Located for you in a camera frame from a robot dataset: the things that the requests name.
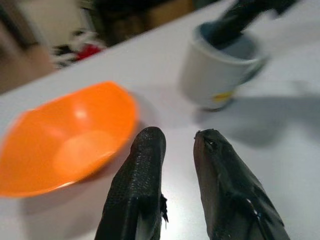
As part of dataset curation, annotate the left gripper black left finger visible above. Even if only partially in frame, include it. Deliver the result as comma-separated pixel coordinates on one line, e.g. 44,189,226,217
95,126,169,240

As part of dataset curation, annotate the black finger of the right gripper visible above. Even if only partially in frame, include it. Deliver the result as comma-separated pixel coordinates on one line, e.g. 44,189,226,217
212,0,301,48

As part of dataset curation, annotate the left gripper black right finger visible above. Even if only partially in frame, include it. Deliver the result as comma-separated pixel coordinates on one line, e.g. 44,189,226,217
193,128,291,240

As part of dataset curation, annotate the white mug with blue inside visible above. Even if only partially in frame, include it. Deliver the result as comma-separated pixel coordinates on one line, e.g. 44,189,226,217
177,22,271,112

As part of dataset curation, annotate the orange plastic bowl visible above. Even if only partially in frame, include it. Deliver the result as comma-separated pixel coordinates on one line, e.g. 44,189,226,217
0,80,140,199

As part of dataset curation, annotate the brown cardboard box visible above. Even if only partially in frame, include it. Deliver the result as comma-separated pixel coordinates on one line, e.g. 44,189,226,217
144,0,196,23

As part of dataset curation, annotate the black console table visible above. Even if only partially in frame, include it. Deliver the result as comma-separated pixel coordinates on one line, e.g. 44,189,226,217
94,0,151,46

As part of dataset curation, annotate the red white black stuffed toy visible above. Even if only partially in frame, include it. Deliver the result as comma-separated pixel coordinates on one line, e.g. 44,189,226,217
51,29,106,70

